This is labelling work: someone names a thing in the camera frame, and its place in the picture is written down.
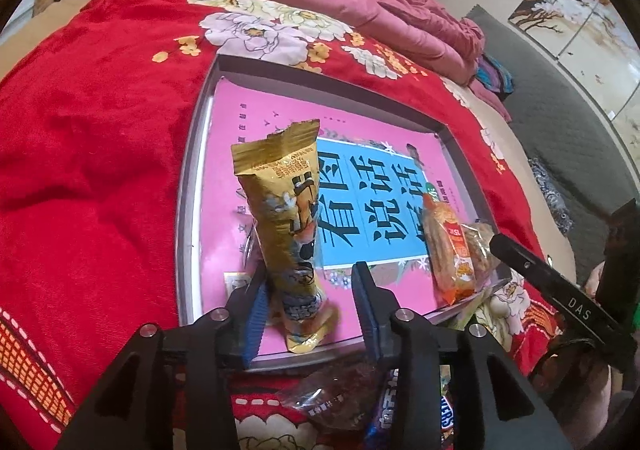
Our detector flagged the dark brown candy packet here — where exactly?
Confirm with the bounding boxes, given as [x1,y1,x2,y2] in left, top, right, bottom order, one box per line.
[275,360,396,433]

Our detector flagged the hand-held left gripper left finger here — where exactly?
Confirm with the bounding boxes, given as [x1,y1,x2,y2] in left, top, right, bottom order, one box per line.
[52,265,273,450]

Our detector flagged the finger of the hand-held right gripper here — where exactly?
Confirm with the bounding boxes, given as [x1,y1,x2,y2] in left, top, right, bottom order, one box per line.
[489,232,557,299]

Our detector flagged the grey patterned pillow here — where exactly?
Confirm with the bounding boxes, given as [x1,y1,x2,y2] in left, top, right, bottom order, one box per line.
[527,157,576,236]

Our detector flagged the brown chocolate bar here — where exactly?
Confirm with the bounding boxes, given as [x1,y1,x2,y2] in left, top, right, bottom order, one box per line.
[435,392,458,433]

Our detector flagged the gold cartoon snack packet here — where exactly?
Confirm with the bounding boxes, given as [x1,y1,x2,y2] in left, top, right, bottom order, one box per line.
[230,119,341,356]

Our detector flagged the colourful striped cloth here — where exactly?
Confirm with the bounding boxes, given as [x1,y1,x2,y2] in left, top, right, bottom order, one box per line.
[472,55,516,103]

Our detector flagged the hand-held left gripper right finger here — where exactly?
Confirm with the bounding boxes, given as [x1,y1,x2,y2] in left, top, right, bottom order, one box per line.
[350,260,576,450]

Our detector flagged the pink book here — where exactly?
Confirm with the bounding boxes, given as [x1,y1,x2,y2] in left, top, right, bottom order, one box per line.
[200,77,501,358]

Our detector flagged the shallow grey cardboard box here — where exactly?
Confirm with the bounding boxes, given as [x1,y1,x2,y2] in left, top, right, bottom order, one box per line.
[175,52,513,373]

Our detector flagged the red floral blanket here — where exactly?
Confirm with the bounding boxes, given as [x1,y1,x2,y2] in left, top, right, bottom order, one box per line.
[0,0,566,450]

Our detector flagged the clear fried snack packet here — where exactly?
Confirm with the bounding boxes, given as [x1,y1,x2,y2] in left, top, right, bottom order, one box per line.
[460,220,501,281]

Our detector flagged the blue snack packet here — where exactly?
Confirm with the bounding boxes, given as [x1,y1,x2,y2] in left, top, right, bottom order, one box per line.
[362,370,408,450]

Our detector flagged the grey padded headboard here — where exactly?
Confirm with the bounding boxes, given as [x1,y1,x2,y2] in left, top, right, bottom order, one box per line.
[462,5,640,281]

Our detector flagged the floral wall painting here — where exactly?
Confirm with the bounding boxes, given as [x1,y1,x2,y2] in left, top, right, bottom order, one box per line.
[507,0,640,123]

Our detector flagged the orange fried snack packet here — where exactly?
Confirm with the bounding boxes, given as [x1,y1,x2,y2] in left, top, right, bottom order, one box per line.
[420,190,493,307]

